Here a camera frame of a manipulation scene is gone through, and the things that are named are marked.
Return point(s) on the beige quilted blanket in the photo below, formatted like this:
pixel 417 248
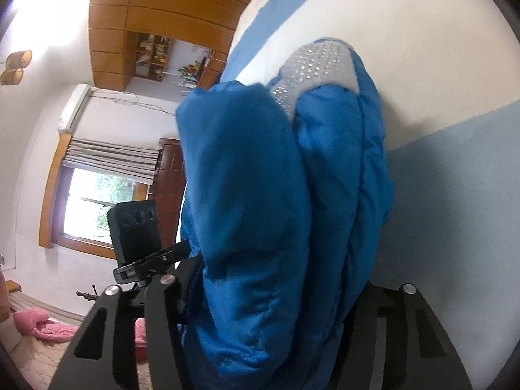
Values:
pixel 36 357

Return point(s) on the wooden framed window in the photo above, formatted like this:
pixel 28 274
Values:
pixel 85 211

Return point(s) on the wooden wall cabinet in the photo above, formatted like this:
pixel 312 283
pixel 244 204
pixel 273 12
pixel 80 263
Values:
pixel 162 4

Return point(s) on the blue puffer jacket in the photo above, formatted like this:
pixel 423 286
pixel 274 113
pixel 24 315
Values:
pixel 264 211

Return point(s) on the striped window curtain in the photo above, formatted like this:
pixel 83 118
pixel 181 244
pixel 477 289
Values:
pixel 109 158

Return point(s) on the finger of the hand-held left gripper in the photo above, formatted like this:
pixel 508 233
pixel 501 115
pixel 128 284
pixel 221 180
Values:
pixel 154 262

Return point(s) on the white and blue bed sheet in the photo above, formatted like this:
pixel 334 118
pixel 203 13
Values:
pixel 426 69

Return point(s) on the dark wooden door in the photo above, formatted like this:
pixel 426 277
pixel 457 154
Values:
pixel 168 195

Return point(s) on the white air conditioner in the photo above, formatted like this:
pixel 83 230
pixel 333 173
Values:
pixel 73 107

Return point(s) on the pink garment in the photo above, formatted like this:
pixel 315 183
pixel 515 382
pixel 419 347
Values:
pixel 44 323

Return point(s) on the round wall lamp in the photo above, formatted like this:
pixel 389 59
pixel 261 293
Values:
pixel 14 67

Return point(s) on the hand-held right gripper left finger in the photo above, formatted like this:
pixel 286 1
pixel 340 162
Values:
pixel 162 313

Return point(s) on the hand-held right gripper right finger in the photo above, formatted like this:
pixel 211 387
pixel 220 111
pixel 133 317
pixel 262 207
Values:
pixel 418 317

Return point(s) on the open shelf with items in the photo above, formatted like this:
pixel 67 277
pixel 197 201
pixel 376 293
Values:
pixel 152 55

